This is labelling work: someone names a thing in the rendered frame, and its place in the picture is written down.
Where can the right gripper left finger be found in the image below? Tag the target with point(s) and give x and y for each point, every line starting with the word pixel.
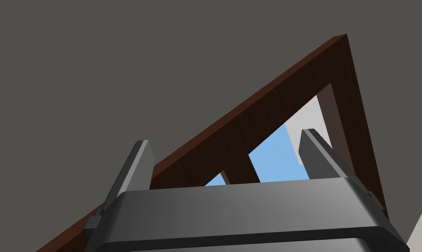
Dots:
pixel 137 168

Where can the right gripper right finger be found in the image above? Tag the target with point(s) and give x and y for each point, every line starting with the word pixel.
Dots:
pixel 319 159

